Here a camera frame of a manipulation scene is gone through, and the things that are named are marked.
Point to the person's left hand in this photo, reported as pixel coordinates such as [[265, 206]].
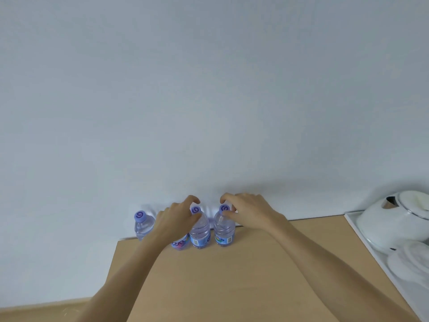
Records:
[[171, 223]]

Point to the person's right hand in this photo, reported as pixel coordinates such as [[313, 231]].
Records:
[[254, 212]]

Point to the person's left thumb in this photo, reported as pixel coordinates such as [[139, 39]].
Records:
[[196, 217]]

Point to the person's right thumb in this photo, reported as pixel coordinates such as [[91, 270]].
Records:
[[232, 212]]

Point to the clear water bottle blue label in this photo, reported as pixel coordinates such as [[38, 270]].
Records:
[[200, 231]]

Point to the clear water bottle colourful label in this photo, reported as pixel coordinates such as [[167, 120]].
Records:
[[224, 231]]

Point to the person's right forearm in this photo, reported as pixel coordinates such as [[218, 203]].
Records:
[[328, 278]]

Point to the person's left forearm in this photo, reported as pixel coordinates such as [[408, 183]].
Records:
[[127, 285]]

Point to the clear water bottle pink label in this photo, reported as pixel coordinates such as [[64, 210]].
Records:
[[179, 245]]

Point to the clear water bottle purple cap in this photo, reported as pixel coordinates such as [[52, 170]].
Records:
[[143, 228]]

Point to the white rectangular tray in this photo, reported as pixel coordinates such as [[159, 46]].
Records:
[[365, 238]]

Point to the white electric kettle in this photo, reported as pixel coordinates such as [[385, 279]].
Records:
[[388, 224]]

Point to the white round lid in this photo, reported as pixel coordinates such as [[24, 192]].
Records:
[[419, 253], [402, 266]]

